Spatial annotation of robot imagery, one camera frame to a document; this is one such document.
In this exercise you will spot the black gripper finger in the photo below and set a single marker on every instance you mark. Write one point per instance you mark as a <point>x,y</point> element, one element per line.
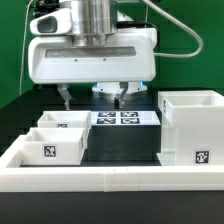
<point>119,100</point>

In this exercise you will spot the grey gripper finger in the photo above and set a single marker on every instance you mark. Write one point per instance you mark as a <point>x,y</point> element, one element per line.
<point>63,90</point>

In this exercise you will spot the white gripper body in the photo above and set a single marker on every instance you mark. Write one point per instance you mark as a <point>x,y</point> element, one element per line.
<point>127,56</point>

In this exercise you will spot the white front drawer with tag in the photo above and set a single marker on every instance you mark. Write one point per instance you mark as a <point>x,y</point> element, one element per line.
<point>54,146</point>

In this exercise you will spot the white drawer with tag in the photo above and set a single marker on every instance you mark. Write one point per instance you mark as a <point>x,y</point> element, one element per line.
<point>66,119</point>
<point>54,146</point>

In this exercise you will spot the white drawer cabinet box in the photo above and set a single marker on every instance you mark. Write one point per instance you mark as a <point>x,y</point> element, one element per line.
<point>192,128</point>

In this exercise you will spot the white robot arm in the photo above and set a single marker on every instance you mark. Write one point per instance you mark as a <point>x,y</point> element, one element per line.
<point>85,41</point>

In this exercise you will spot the white rear drawer with tag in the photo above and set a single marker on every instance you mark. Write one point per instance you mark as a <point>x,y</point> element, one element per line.
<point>66,119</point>

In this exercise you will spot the white marker tag plate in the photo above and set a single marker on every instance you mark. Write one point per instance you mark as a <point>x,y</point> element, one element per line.
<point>124,118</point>

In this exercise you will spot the black camera stand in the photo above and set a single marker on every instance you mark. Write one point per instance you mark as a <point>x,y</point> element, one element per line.
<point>45,7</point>

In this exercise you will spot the white workspace border frame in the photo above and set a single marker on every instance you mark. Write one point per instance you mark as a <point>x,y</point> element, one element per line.
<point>15,178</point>

